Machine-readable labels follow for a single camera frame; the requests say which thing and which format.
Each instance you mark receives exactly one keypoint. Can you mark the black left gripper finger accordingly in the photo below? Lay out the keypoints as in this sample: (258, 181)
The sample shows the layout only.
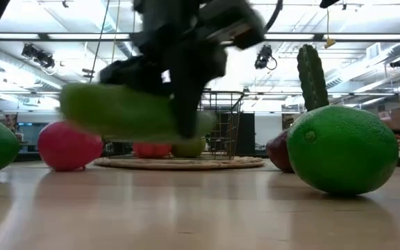
(187, 118)

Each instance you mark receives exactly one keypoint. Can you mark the red bell pepper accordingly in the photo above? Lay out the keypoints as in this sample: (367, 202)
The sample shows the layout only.
(151, 150)

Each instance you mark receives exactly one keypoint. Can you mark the green cucumber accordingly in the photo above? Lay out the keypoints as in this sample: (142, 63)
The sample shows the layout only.
(116, 111)

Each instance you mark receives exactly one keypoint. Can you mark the dark purple bell pepper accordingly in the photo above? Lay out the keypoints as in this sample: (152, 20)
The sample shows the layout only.
(278, 152)

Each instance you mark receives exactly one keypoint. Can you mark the bright red apple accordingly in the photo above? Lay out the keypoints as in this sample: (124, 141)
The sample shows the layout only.
(68, 149)

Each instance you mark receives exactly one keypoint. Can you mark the large green lime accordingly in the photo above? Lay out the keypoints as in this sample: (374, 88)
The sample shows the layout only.
(342, 149)

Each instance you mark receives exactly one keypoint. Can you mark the yellow hanging tag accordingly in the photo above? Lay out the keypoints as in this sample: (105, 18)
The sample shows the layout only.
(329, 43)

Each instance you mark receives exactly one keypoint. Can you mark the round woven wicker mat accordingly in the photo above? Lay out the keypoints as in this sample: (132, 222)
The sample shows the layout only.
(186, 164)

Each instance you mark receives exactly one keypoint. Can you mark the green cactus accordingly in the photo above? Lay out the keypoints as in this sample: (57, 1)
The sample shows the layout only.
(312, 76)

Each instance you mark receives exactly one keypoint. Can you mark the patterned armchair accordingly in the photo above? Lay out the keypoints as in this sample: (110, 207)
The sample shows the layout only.
(11, 123)

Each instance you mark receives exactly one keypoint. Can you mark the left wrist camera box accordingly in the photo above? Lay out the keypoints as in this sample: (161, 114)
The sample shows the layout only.
(241, 21)

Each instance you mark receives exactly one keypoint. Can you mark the black ceiling camera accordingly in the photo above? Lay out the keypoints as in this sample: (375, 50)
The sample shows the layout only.
(263, 57)

